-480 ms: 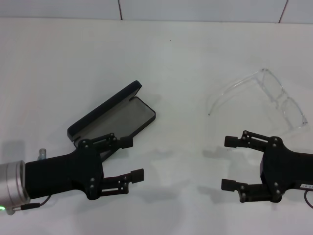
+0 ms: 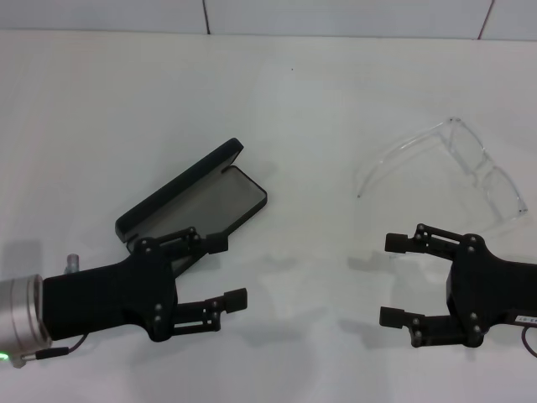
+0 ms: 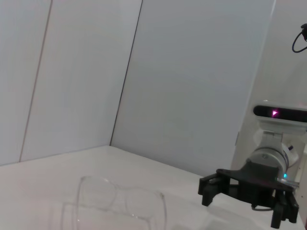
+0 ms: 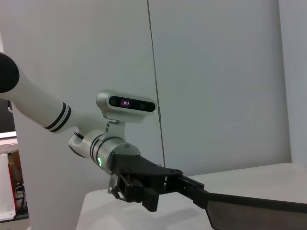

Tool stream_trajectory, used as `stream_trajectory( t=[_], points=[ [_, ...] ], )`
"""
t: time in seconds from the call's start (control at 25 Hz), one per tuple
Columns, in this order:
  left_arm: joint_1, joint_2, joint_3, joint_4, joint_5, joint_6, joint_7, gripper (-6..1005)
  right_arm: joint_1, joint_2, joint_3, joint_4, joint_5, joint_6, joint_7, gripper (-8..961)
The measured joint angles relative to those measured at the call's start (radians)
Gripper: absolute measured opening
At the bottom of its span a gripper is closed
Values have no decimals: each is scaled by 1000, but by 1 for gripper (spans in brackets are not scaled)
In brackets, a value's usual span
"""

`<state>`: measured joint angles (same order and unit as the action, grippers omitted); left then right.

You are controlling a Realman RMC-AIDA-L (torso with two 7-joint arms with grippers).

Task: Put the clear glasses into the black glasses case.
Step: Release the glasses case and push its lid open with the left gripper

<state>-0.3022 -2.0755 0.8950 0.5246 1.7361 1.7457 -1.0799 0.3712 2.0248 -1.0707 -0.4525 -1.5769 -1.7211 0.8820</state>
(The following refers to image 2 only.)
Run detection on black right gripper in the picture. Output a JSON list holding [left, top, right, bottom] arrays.
[[378, 223, 537, 348]]

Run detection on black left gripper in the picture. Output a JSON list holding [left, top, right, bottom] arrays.
[[43, 226, 248, 343]]

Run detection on black glasses case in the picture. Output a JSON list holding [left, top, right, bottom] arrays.
[[114, 137, 269, 280]]

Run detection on clear white glasses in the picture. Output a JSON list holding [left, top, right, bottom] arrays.
[[354, 116, 529, 236]]

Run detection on right arm cable with plug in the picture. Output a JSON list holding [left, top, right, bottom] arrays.
[[521, 326, 537, 359]]

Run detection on arm cable with plug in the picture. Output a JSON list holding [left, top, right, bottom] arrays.
[[10, 333, 90, 369], [521, 326, 537, 359]]

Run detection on left arm cable with plug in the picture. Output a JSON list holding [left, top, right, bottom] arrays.
[[10, 333, 90, 369]]

